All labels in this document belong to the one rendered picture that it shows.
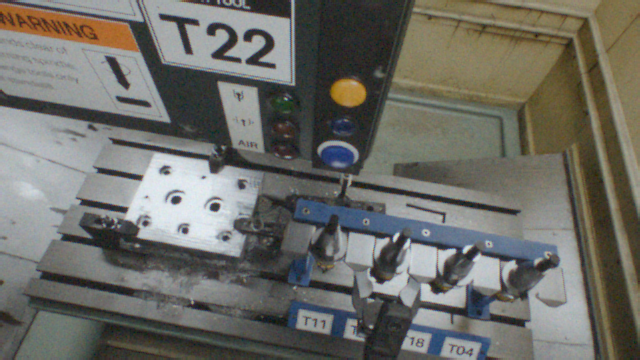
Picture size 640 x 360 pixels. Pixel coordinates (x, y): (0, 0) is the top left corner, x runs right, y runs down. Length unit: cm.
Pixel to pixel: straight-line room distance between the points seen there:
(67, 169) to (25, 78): 118
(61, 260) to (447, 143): 136
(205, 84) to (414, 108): 148
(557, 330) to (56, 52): 119
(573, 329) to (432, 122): 91
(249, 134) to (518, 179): 117
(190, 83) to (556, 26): 141
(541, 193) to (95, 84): 126
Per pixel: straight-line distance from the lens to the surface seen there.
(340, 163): 35
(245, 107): 33
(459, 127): 176
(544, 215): 137
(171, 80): 34
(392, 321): 62
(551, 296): 80
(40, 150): 163
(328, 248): 66
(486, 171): 145
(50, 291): 116
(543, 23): 160
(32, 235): 153
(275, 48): 28
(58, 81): 41
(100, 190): 122
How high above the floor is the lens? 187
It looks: 60 degrees down
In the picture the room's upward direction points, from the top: 6 degrees clockwise
